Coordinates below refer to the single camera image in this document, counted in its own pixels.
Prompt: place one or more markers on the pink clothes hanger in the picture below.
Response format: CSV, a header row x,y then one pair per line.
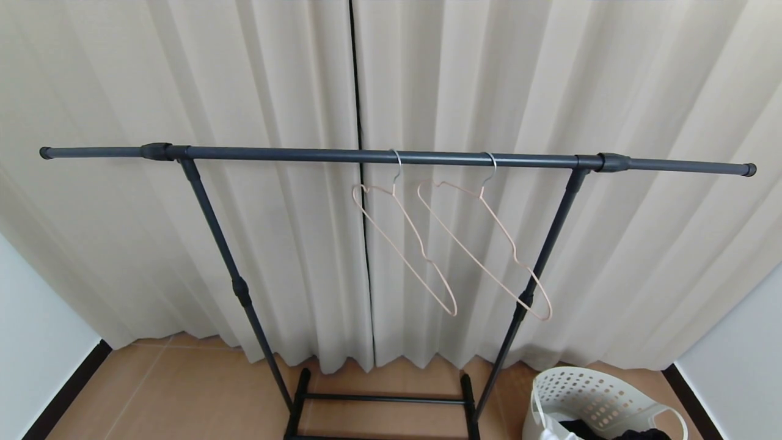
x,y
399,166
493,166

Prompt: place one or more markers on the black clothes rack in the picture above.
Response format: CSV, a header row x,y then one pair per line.
x,y
305,154

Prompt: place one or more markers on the white laundry basket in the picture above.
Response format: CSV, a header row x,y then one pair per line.
x,y
586,397

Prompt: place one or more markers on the white garment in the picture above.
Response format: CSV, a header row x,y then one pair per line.
x,y
553,435

